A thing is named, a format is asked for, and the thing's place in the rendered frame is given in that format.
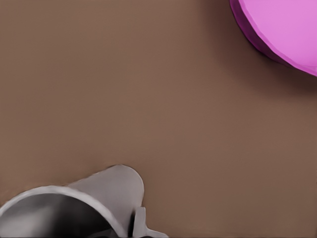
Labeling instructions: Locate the pink round tray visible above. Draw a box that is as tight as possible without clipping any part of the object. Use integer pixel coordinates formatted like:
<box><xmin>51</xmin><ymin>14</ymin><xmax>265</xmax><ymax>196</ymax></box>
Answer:
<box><xmin>229</xmin><ymin>0</ymin><xmax>317</xmax><ymax>77</ymax></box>

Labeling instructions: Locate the white IKEA cup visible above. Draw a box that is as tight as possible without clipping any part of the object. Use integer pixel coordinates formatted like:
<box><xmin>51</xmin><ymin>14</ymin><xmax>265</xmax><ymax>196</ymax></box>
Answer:
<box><xmin>0</xmin><ymin>164</ymin><xmax>145</xmax><ymax>238</ymax></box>

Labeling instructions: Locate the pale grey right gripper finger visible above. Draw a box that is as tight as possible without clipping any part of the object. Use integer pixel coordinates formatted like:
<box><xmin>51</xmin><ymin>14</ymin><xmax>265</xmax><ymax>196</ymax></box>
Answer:
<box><xmin>132</xmin><ymin>206</ymin><xmax>169</xmax><ymax>238</ymax></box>

